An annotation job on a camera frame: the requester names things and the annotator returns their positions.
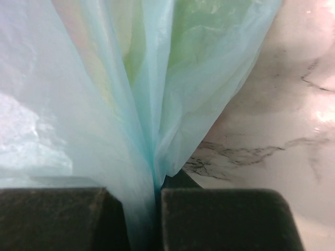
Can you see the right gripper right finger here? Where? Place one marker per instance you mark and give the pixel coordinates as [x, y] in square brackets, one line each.
[195, 218]

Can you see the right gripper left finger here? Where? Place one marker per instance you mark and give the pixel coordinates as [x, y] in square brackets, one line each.
[62, 219]

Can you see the light blue plastic bag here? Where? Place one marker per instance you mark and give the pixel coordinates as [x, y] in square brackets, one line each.
[67, 108]

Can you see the green fake leafy fruit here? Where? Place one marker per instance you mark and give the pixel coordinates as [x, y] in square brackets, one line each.
[191, 55]

